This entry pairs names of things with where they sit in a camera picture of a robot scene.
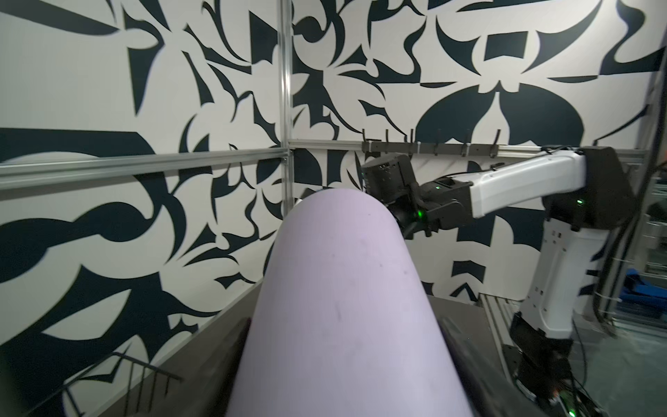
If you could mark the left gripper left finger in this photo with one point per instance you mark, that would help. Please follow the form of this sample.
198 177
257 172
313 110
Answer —
208 391

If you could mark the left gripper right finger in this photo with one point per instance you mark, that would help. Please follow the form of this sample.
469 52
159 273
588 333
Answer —
488 391

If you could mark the lavender cup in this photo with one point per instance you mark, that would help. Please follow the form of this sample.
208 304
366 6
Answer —
343 326

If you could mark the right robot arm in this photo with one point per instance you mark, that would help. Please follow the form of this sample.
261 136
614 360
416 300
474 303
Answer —
586 195

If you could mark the black wire dish rack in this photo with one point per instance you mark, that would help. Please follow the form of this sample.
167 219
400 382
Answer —
119 383

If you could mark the grey wall hook rail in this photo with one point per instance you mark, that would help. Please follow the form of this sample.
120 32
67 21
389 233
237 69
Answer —
375 147

